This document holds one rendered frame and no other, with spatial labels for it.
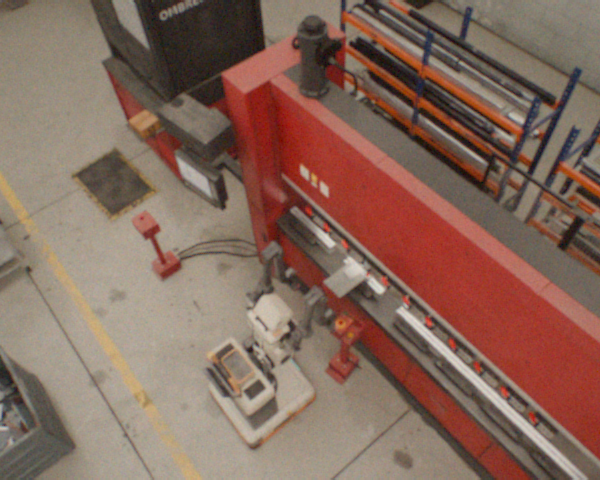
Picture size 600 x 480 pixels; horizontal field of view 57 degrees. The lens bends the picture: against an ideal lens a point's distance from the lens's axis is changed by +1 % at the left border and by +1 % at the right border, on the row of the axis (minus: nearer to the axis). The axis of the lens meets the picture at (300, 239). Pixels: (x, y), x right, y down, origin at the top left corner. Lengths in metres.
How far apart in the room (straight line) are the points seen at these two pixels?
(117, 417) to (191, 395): 0.63
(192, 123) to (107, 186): 2.65
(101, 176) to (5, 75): 2.40
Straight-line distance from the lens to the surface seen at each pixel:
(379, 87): 5.92
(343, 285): 4.12
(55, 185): 6.68
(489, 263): 2.87
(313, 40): 3.20
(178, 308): 5.33
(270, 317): 3.62
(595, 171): 4.52
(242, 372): 3.98
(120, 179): 6.42
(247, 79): 3.62
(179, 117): 3.99
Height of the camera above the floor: 4.59
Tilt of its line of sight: 56 degrees down
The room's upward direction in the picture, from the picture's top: 4 degrees counter-clockwise
